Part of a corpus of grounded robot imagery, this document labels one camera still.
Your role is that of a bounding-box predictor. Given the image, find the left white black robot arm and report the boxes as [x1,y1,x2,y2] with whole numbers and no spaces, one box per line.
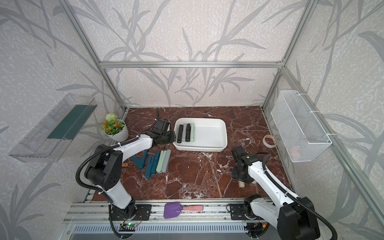
[75,119,176,210]

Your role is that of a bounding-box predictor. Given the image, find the potted artificial flower plant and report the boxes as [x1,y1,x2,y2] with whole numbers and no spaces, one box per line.
[102,113,129,142]

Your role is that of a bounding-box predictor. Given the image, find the grey black pliers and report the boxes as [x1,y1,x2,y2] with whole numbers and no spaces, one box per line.
[186,124,191,142]

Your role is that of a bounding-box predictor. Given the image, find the beige pliers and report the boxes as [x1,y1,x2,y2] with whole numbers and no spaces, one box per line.
[238,181,245,188]

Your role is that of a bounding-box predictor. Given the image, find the light green folded pliers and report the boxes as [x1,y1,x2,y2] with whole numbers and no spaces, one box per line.
[156,151,167,174]

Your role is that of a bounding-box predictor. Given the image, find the dark teal folded pliers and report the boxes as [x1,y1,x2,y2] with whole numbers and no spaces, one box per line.
[145,155,155,180]

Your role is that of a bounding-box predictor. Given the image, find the clear plastic wall shelf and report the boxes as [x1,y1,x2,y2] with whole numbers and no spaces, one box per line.
[9,94,97,163]

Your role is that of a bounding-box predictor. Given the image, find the mint green pliers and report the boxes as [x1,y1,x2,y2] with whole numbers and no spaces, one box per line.
[190,124,195,142]

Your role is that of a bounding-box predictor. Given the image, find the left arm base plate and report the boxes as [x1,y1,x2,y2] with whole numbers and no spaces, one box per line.
[109,203,152,221]

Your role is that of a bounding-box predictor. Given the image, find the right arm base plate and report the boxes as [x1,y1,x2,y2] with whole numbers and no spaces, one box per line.
[226,204,257,221]

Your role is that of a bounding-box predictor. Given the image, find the white wire mesh basket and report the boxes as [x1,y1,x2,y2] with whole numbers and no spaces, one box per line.
[271,90,332,163]

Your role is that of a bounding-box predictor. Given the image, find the purple pink spatula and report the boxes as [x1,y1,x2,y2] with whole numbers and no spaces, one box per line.
[164,202,204,219]

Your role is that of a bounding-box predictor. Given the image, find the open dark teal pliers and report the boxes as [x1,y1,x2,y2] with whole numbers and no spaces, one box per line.
[131,150,148,170]

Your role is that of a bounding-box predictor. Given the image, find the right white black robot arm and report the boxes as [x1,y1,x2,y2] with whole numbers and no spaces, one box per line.
[231,146,338,240]

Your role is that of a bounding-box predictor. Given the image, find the clear tape roll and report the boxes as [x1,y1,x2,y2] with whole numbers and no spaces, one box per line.
[263,135,278,149]

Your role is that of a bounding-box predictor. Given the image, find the white rectangular storage tray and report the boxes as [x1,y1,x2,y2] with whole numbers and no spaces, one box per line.
[173,118,228,152]

